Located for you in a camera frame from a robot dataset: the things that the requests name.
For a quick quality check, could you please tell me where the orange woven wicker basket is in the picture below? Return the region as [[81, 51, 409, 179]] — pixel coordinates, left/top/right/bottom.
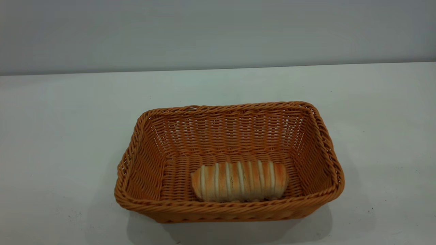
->
[[114, 101, 345, 224]]

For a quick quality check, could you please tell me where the striped spiral bread roll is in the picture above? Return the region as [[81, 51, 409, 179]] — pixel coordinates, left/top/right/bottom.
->
[[190, 160, 289, 202]]

